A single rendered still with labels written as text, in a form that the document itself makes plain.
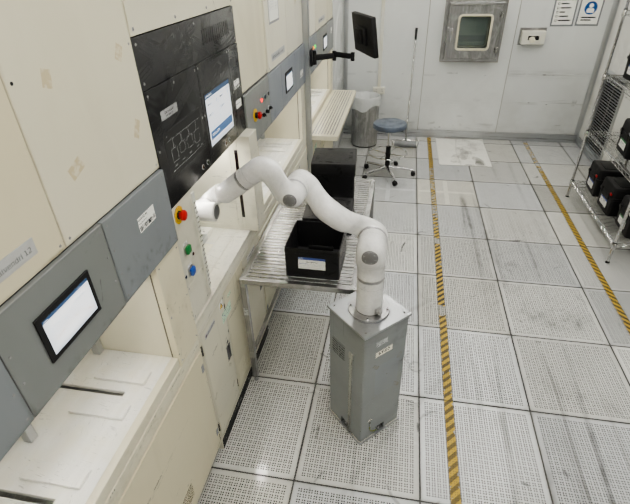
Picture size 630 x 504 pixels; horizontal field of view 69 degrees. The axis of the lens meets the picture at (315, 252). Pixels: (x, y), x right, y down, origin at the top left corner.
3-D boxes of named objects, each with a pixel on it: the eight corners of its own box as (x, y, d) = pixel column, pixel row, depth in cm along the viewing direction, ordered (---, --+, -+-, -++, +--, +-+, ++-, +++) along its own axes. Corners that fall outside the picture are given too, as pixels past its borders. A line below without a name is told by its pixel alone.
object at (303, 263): (285, 275, 233) (283, 247, 224) (297, 246, 256) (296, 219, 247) (339, 280, 229) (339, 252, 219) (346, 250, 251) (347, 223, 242)
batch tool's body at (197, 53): (233, 450, 236) (148, 38, 128) (68, 424, 251) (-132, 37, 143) (275, 332, 308) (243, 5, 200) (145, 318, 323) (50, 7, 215)
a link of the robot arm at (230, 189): (244, 159, 193) (198, 195, 208) (232, 175, 180) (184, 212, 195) (258, 175, 197) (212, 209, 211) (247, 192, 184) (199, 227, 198)
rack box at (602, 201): (592, 201, 414) (601, 174, 400) (626, 203, 410) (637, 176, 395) (603, 217, 390) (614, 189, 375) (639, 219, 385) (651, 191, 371)
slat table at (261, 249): (353, 393, 264) (356, 290, 222) (253, 380, 274) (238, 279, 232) (370, 265, 371) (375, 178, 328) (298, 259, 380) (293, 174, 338)
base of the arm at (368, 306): (398, 311, 208) (401, 279, 198) (366, 329, 199) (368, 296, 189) (371, 291, 221) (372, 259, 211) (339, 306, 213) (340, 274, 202)
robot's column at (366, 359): (399, 418, 249) (412, 313, 207) (359, 446, 236) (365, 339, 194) (366, 385, 269) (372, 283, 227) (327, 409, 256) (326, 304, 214)
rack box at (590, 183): (581, 183, 445) (590, 158, 430) (613, 185, 439) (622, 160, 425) (590, 197, 420) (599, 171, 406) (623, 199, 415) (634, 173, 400)
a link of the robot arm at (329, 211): (373, 265, 191) (376, 245, 204) (392, 247, 184) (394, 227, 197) (275, 196, 181) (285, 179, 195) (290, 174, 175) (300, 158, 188)
